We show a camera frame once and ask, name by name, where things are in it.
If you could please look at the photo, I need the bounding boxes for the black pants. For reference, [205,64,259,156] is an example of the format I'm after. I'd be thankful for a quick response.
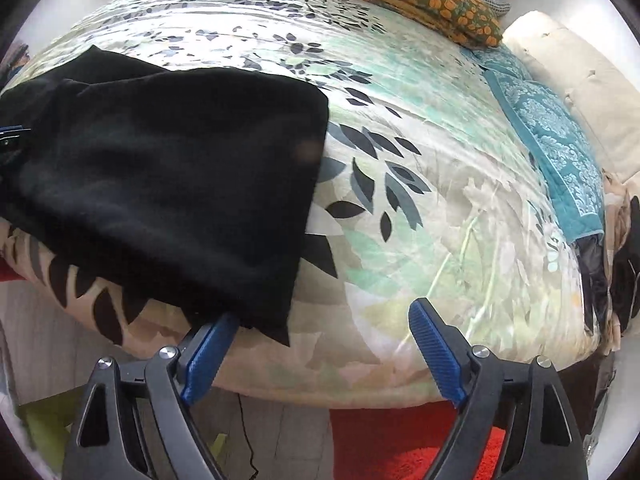
[0,45,331,347]

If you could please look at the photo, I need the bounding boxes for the peach cloth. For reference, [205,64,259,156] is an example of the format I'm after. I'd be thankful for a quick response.
[602,172,640,241]

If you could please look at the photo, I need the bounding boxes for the dark clothes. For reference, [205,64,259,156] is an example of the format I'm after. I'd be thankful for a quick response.
[579,195,640,352]

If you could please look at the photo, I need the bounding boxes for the bed with leaf-print sheet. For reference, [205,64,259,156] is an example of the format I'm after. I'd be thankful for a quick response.
[0,0,610,407]

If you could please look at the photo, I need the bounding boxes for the cream padded headboard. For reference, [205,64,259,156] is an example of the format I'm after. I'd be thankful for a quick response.
[501,10,640,188]

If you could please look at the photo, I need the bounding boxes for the red rug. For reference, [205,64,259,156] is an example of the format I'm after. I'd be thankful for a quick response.
[329,400,507,480]

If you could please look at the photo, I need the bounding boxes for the blue patterned pillow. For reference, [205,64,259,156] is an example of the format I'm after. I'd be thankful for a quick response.
[460,45,609,241]

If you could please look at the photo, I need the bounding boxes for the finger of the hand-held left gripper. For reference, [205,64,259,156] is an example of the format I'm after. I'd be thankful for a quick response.
[0,122,34,162]

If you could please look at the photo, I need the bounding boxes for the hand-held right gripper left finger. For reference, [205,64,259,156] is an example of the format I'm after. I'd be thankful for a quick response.
[60,311,242,480]

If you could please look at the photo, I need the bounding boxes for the black cable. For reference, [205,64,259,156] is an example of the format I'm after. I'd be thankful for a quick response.
[237,392,259,480]

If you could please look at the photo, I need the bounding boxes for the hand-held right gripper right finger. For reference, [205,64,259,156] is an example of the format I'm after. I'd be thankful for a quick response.
[407,297,589,480]

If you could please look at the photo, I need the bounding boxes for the green paper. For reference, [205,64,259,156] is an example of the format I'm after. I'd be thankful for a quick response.
[17,400,82,457]

